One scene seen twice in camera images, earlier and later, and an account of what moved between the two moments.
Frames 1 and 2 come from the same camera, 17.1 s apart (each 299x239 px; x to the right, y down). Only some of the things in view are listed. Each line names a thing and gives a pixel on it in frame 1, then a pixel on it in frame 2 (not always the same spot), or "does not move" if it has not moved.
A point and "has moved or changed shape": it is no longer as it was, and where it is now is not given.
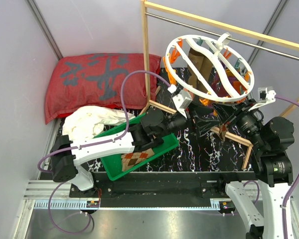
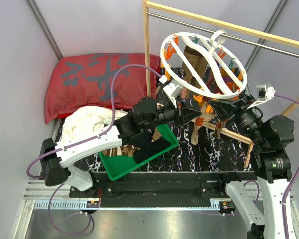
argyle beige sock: (129, 160) has moved or changed shape
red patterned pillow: (82, 80) does not move
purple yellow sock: (218, 85) -> (212, 83)
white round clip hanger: (209, 67) does not move
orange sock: (240, 89) -> (233, 86)
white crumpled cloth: (85, 122) does not move
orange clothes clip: (205, 102) has moved or changed shape
